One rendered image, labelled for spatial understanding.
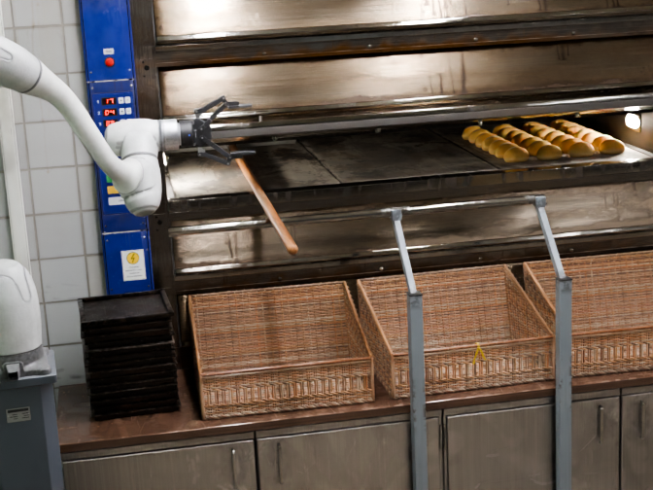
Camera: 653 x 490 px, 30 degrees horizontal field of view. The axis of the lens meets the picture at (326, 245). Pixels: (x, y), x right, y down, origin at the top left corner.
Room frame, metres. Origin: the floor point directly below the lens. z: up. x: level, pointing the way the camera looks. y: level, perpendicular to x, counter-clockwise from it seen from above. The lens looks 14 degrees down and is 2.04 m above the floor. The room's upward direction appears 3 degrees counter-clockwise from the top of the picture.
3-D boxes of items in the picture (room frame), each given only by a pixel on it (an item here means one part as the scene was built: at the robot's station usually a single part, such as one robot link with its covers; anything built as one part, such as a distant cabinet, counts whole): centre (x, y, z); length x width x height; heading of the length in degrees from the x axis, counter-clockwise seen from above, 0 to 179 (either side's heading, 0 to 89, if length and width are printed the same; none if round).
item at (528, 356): (3.92, -0.41, 0.72); 0.56 x 0.49 x 0.28; 101
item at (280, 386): (3.81, 0.18, 0.72); 0.56 x 0.49 x 0.28; 99
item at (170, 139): (3.48, 0.43, 1.49); 0.09 x 0.06 x 0.09; 9
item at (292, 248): (4.08, 0.23, 1.20); 1.71 x 0.03 x 0.03; 9
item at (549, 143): (4.71, -0.86, 1.21); 0.61 x 0.48 x 0.06; 10
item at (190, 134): (3.49, 0.36, 1.49); 0.09 x 0.07 x 0.08; 99
